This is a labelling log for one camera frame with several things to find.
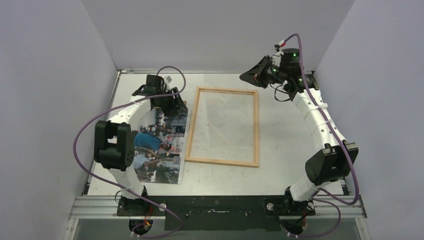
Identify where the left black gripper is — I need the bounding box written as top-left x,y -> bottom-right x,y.
157,88 -> 187,116

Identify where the wooden picture frame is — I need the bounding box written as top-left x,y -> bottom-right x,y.
184,86 -> 260,169

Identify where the colour photo print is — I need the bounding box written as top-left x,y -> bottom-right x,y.
132,107 -> 188,185

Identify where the clear plastic sheet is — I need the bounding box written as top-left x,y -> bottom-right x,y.
191,91 -> 256,164

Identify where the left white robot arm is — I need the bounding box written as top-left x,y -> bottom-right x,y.
93,74 -> 187,216

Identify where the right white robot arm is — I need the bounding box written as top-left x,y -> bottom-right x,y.
239,48 -> 359,215

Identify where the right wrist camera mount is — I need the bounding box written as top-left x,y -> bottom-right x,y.
274,39 -> 286,56

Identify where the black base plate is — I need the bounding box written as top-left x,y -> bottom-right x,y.
116,195 -> 316,235

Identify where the aluminium rail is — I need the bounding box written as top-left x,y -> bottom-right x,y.
69,195 -> 367,219

